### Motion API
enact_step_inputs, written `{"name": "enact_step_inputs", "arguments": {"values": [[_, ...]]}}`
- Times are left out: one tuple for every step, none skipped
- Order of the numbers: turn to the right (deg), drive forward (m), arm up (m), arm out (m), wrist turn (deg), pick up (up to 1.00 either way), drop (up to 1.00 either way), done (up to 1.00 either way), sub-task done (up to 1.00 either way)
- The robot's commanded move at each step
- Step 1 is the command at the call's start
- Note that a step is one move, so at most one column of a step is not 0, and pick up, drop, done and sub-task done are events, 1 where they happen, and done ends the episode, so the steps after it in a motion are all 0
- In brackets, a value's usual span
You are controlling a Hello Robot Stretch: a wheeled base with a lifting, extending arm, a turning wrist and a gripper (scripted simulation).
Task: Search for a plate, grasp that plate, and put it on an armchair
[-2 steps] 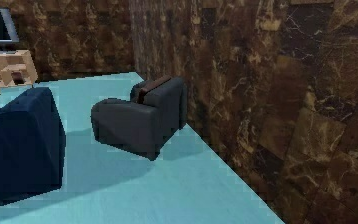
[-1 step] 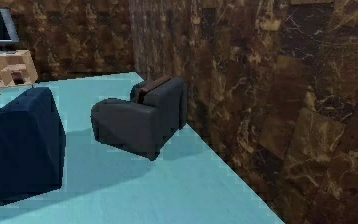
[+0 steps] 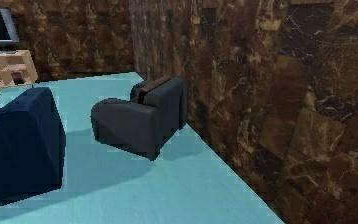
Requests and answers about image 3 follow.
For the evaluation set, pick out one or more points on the dark grey armchair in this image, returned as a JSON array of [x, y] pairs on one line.
[[130, 125]]

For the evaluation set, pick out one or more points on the dark blue sofa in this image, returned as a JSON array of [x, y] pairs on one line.
[[23, 143]]

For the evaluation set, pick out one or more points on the light wooden television stand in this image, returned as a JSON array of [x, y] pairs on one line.
[[8, 68]]

